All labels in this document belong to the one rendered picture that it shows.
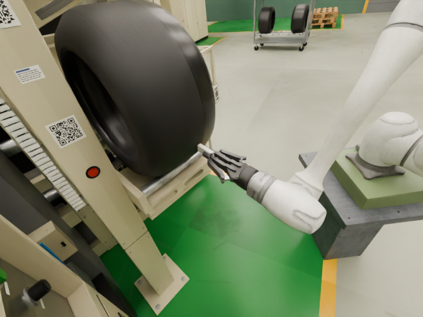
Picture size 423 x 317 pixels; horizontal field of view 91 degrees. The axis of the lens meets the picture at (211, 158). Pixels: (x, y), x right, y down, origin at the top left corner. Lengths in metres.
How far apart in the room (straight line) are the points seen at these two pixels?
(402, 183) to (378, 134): 0.26
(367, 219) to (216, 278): 0.96
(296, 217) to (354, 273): 1.21
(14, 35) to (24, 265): 0.49
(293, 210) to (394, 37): 0.44
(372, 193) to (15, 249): 1.20
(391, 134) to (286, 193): 0.63
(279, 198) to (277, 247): 1.13
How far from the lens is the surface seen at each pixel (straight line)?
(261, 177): 0.62
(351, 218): 1.14
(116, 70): 0.60
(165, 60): 0.62
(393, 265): 1.91
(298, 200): 0.59
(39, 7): 1.09
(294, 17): 6.11
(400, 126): 1.11
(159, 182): 0.87
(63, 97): 0.70
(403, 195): 1.23
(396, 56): 0.64
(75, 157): 0.76
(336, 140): 0.68
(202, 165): 0.97
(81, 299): 0.75
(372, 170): 1.22
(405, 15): 0.67
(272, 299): 1.57
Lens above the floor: 1.50
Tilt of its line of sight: 40 degrees down
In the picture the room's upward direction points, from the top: 8 degrees counter-clockwise
